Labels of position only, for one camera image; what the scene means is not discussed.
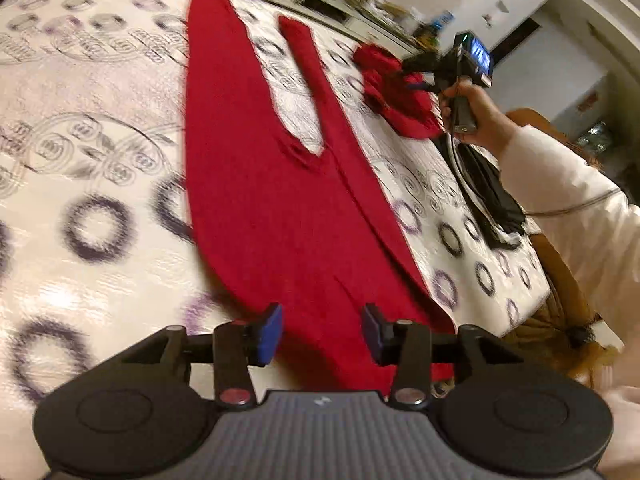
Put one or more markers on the person's right hand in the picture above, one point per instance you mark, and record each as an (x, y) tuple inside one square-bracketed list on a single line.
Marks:
[(487, 120)]

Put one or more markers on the printed bedspread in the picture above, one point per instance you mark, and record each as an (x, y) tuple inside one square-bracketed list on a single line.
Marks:
[(100, 125)]

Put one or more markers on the red pants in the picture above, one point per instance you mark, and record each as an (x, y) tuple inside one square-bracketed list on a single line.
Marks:
[(260, 200)]

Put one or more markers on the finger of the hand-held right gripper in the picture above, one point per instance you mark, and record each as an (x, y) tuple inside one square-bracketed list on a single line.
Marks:
[(425, 83), (422, 64)]

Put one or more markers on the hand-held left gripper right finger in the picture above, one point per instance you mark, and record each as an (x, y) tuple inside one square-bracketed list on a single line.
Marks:
[(372, 335)]

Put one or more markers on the red long-sleeve top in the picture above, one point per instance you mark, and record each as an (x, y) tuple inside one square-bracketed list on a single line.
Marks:
[(400, 100)]

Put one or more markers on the brown leather armchair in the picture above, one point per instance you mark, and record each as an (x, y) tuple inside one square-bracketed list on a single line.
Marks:
[(565, 300)]

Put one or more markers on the black pants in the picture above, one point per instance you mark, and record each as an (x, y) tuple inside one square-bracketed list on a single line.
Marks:
[(492, 195)]

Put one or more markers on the white TV cabinet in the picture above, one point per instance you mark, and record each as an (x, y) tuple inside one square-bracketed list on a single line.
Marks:
[(310, 0)]

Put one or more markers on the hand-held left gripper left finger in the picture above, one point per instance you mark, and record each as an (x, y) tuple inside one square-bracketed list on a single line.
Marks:
[(270, 335)]

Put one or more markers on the person's right forearm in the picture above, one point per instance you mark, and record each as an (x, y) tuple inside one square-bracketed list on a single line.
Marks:
[(575, 210)]

